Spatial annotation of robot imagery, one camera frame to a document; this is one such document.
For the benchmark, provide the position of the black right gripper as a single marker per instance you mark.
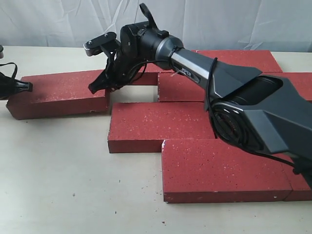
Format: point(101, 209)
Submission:
point(120, 69)

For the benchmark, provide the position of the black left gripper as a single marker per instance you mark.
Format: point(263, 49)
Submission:
point(9, 86)

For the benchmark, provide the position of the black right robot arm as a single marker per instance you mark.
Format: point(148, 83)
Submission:
point(260, 114)

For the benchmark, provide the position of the red brick back row left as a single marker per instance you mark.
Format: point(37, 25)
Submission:
point(150, 76)

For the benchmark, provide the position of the red brick front row left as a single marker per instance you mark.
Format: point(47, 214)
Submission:
point(209, 171)

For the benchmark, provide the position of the red brick back row right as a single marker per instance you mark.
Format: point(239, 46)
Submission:
point(261, 59)

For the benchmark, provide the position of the red brick second row right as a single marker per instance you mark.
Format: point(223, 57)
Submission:
point(302, 81)

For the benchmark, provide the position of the red brick front row right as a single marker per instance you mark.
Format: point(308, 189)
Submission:
point(297, 185)

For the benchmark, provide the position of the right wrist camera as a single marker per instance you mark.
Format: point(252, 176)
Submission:
point(105, 43)

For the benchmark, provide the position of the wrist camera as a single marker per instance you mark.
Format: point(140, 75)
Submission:
point(1, 51)
point(105, 43)

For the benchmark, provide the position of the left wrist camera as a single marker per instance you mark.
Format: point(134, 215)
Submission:
point(1, 51)

